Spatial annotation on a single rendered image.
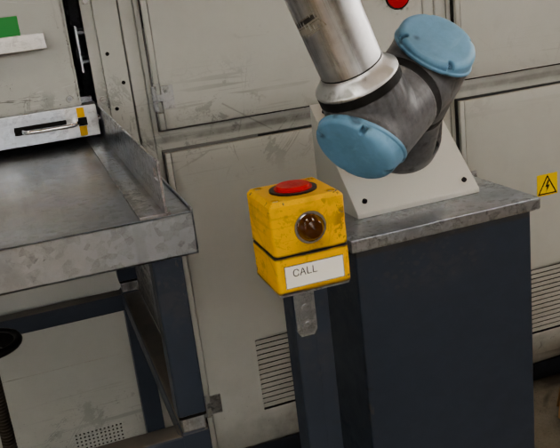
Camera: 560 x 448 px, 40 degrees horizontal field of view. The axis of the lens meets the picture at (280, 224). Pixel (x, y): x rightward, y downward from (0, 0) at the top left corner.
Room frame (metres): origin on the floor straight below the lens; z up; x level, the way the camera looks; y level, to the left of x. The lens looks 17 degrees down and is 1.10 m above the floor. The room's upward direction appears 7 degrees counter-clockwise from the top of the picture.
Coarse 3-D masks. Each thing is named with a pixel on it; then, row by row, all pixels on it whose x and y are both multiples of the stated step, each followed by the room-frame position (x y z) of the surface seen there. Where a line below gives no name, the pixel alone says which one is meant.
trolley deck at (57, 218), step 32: (0, 160) 1.46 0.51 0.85; (32, 160) 1.42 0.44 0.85; (64, 160) 1.38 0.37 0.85; (96, 160) 1.34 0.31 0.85; (0, 192) 1.18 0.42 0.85; (32, 192) 1.15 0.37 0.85; (64, 192) 1.12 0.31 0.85; (96, 192) 1.10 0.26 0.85; (0, 224) 0.98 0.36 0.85; (32, 224) 0.96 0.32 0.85; (64, 224) 0.94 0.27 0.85; (96, 224) 0.93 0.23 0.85; (128, 224) 0.91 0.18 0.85; (160, 224) 0.92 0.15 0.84; (192, 224) 0.93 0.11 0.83; (0, 256) 0.87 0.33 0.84; (32, 256) 0.88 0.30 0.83; (64, 256) 0.89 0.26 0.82; (96, 256) 0.90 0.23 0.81; (128, 256) 0.91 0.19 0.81; (160, 256) 0.92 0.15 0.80; (0, 288) 0.87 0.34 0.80; (32, 288) 0.88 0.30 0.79
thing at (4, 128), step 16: (48, 112) 1.48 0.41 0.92; (64, 112) 1.49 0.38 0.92; (96, 112) 1.51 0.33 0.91; (0, 128) 1.46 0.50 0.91; (16, 128) 1.46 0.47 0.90; (32, 128) 1.47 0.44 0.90; (96, 128) 1.51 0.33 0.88; (0, 144) 1.45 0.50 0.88; (16, 144) 1.46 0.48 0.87; (32, 144) 1.47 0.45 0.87
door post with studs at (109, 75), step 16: (80, 0) 1.58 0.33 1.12; (96, 0) 1.59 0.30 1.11; (112, 0) 1.60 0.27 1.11; (96, 16) 1.59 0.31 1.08; (112, 16) 1.59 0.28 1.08; (96, 32) 1.58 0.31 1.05; (112, 32) 1.59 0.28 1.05; (96, 48) 1.59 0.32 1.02; (112, 48) 1.59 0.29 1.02; (96, 64) 1.58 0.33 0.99; (112, 64) 1.59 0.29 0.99; (96, 80) 1.58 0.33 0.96; (112, 80) 1.59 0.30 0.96; (96, 96) 1.58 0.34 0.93; (112, 96) 1.59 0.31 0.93; (128, 96) 1.60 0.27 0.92; (112, 112) 1.58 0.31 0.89; (128, 112) 1.59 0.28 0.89; (128, 128) 1.59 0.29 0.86
